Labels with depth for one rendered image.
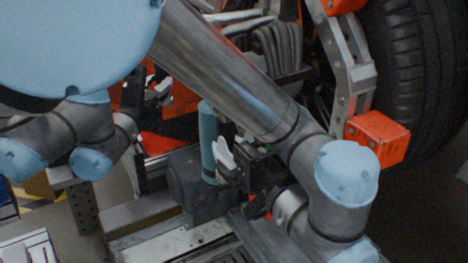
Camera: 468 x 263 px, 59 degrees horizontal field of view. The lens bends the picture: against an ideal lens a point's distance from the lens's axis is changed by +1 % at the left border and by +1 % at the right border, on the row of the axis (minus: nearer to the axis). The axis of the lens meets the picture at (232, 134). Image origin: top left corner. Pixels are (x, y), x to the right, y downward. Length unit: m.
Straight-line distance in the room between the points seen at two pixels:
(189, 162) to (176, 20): 1.03
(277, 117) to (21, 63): 0.35
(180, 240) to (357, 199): 1.18
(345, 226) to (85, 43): 0.38
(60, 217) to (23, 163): 1.27
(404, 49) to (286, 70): 0.21
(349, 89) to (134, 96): 0.45
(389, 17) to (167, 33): 0.47
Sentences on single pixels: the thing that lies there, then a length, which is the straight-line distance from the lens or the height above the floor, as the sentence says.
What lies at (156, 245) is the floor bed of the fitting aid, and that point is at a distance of 1.62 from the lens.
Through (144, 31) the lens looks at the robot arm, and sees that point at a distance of 0.26.
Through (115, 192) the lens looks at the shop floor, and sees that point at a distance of 1.98.
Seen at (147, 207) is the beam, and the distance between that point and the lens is 1.68.
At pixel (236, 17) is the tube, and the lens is 0.92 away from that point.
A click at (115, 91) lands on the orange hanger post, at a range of 1.33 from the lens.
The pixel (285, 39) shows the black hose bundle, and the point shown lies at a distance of 0.74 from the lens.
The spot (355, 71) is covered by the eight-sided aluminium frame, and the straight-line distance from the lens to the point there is 0.77.
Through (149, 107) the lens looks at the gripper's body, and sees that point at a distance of 0.95.
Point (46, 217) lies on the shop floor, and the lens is 1.96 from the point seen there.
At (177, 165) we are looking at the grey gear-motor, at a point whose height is 0.40.
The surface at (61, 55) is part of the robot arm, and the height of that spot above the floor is 1.21.
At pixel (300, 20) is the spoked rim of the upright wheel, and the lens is 1.03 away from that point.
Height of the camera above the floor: 1.31
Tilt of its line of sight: 35 degrees down
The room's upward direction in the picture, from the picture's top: straight up
